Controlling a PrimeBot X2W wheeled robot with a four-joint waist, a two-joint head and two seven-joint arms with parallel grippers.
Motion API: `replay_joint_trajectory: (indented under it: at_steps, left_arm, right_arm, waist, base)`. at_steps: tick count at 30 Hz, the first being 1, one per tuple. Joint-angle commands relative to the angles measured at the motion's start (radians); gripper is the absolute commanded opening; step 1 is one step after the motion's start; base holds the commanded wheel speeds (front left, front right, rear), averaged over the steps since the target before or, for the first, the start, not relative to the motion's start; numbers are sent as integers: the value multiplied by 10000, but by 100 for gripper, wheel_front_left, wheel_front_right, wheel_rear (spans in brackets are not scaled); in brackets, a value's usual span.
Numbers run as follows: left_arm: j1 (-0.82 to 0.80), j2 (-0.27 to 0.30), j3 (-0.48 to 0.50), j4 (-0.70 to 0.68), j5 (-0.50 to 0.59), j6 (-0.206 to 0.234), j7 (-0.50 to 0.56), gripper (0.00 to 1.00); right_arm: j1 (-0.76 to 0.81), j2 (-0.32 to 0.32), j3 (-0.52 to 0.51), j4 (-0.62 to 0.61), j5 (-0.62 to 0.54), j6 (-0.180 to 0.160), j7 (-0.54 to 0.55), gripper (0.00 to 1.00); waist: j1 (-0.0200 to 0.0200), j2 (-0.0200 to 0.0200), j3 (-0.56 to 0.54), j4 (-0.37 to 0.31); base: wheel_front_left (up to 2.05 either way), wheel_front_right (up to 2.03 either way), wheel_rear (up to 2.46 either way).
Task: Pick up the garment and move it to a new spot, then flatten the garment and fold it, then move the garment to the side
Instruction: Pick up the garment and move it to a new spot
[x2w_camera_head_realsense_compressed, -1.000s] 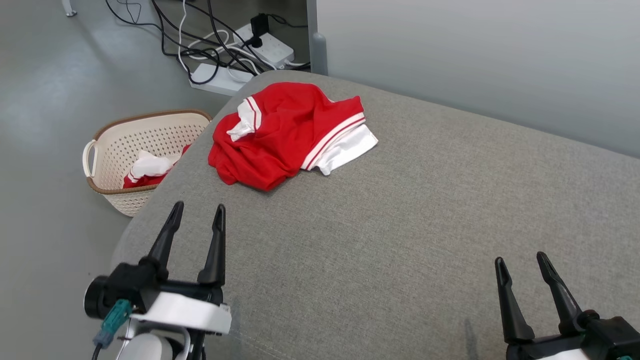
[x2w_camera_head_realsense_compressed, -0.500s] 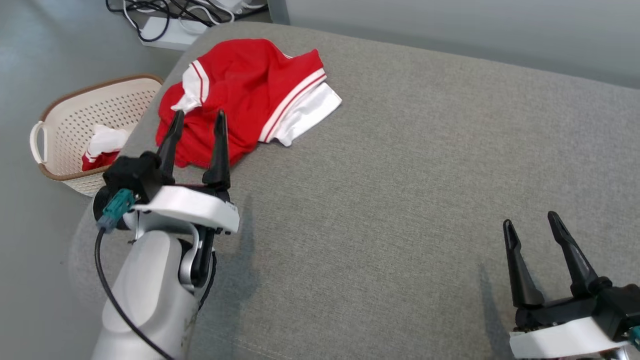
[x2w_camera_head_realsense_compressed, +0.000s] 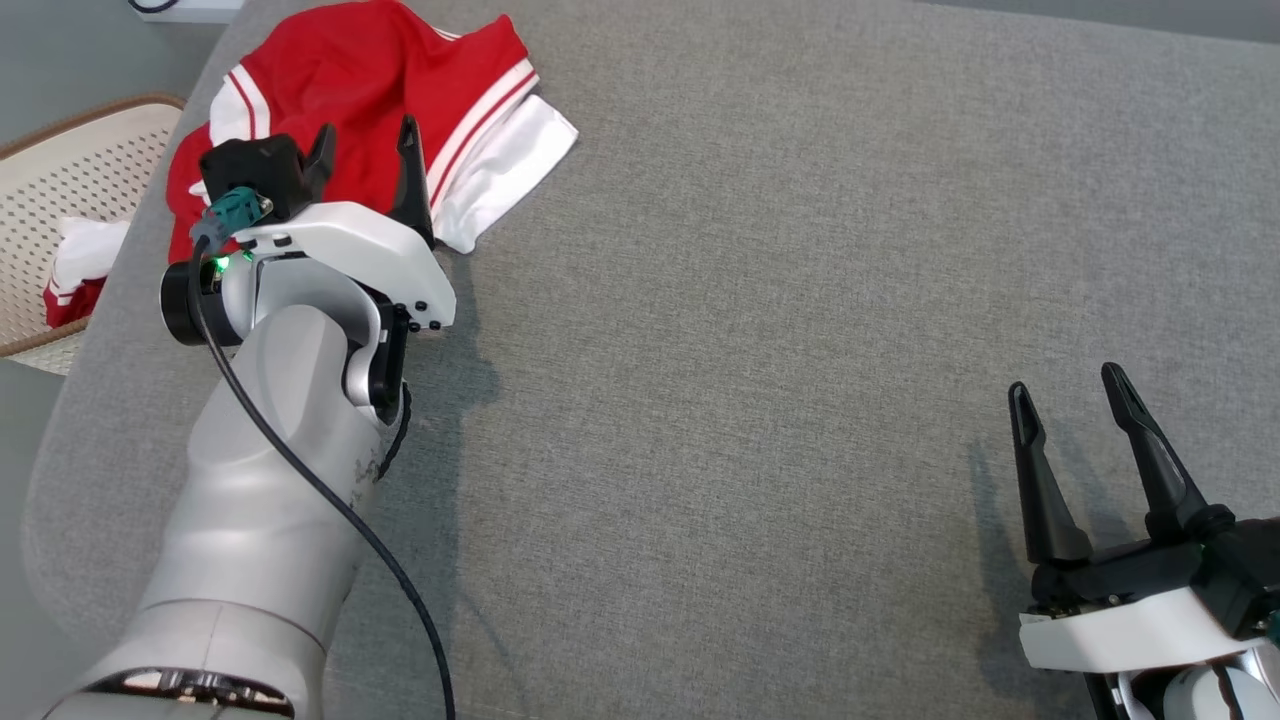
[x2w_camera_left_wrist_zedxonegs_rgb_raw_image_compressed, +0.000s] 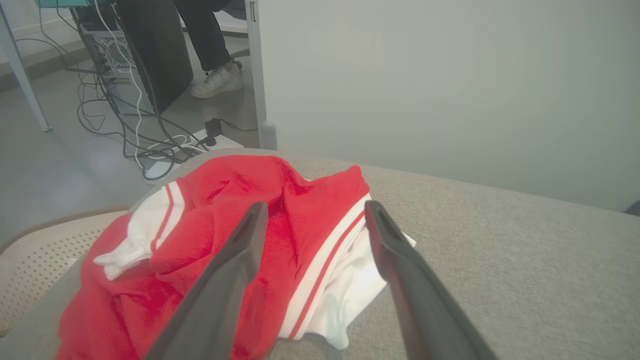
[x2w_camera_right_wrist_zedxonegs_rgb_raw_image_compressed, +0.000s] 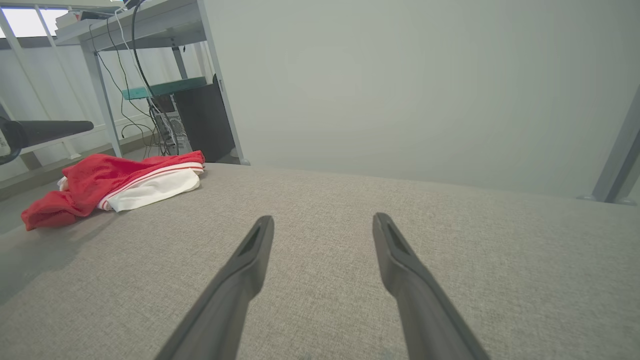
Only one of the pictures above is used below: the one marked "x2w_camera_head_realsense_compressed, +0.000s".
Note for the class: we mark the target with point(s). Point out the white and red garment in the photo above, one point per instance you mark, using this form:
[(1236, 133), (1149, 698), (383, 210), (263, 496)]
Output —
[(85, 255)]

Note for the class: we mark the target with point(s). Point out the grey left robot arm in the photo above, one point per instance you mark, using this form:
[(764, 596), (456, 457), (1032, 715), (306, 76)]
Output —
[(270, 480)]

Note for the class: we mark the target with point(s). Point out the white power strip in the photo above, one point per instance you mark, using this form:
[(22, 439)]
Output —
[(200, 10)]

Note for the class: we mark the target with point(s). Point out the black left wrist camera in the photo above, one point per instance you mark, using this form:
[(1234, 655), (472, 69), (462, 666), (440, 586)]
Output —
[(255, 170)]

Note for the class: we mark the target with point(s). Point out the beige perforated laundry basket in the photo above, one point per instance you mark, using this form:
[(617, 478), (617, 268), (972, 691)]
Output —
[(60, 190)]

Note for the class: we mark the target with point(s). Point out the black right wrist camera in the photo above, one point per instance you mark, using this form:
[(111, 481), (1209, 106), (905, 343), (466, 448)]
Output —
[(1245, 575)]

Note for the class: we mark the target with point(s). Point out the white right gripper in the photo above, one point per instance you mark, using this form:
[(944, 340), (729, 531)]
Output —
[(1130, 615)]

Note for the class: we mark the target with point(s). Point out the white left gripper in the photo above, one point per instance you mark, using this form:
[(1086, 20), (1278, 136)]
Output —
[(350, 245)]

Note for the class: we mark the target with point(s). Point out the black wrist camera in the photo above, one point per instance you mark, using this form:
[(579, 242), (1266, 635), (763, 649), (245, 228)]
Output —
[(1245, 575), (255, 170)]

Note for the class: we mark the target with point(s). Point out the pile of red white garments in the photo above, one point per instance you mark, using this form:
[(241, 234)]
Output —
[(370, 90)]

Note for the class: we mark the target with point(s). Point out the teal left camera connector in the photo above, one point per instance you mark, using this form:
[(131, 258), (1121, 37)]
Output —
[(235, 208)]

